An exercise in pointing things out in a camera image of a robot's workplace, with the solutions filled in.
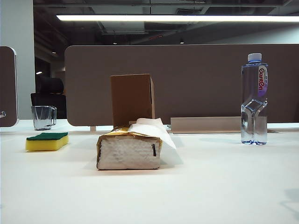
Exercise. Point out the clear glass mug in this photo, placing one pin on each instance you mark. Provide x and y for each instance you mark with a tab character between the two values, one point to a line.
42	116

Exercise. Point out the black office chair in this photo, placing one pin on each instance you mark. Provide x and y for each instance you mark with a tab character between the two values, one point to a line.
49	98

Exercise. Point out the narrow brown desk partition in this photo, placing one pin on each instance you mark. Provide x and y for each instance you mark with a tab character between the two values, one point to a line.
8	81

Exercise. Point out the white partition foot bracket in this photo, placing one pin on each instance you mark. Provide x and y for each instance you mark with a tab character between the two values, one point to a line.
93	128

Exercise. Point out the white tissue sheet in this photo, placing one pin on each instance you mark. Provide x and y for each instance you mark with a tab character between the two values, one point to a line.
149	127

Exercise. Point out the red ceiling sign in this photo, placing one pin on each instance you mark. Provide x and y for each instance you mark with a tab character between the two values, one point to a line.
156	37

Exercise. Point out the silver metal hook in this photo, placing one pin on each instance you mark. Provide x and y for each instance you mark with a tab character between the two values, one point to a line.
2	114

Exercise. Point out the clear Ganten water bottle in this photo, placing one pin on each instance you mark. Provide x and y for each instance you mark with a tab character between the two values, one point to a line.
253	121

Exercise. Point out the gold wrapped paper tissue pack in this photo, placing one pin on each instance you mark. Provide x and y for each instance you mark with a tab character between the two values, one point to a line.
128	154

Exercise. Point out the long ceiling light strip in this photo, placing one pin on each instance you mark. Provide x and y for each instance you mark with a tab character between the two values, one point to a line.
163	18

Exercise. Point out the brown cardboard box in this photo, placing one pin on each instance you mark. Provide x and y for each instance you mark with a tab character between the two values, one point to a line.
130	98

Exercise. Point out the yellow sponge green scouring pad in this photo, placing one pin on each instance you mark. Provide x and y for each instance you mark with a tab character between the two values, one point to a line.
46	144

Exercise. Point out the wide brown desk partition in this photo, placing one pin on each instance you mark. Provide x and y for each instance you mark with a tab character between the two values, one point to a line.
198	81

